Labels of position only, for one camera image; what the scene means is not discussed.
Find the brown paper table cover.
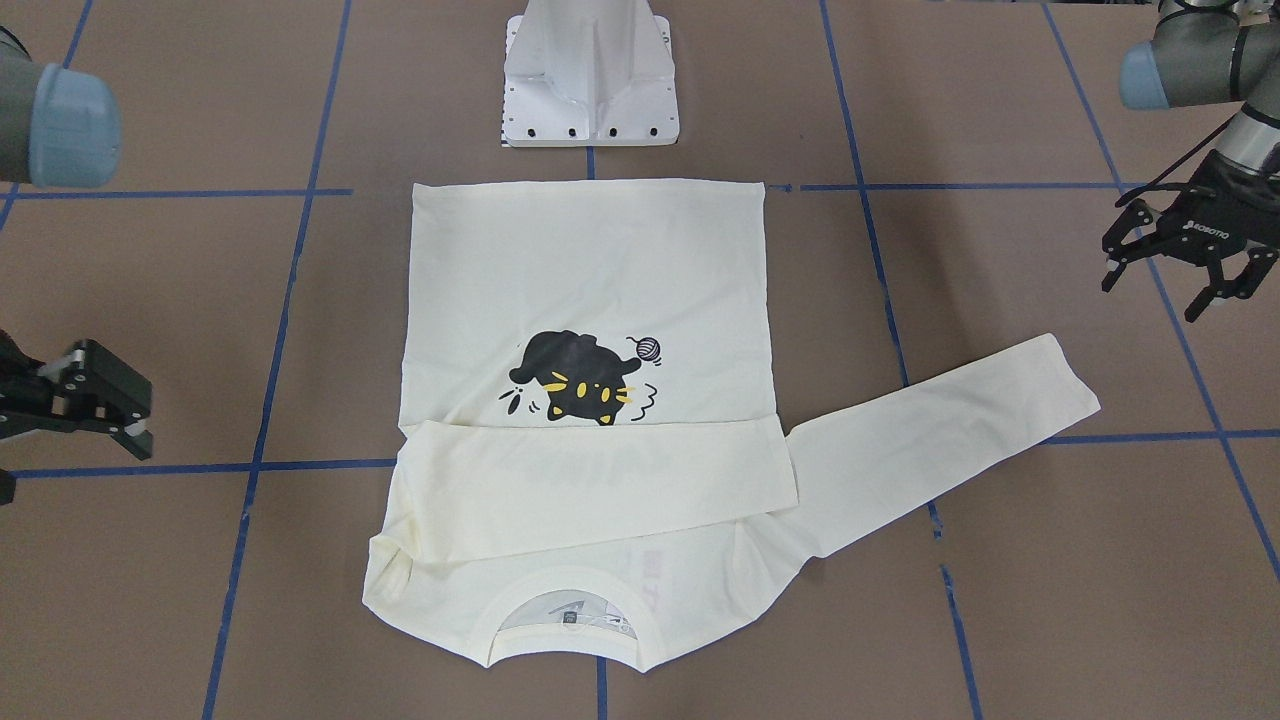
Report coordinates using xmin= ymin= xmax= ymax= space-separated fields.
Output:
xmin=3 ymin=1 xmax=1277 ymax=719

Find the cream long-sleeve cat shirt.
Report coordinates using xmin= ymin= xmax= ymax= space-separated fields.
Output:
xmin=364 ymin=179 xmax=1100 ymax=673

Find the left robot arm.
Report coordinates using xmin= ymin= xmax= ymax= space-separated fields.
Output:
xmin=1101 ymin=1 xmax=1279 ymax=322

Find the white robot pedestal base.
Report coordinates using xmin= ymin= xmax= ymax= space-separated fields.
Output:
xmin=500 ymin=1 xmax=681 ymax=149

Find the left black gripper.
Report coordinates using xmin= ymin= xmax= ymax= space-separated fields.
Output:
xmin=1101 ymin=150 xmax=1279 ymax=323

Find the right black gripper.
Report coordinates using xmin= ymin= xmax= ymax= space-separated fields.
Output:
xmin=1 ymin=332 xmax=154 ymax=461

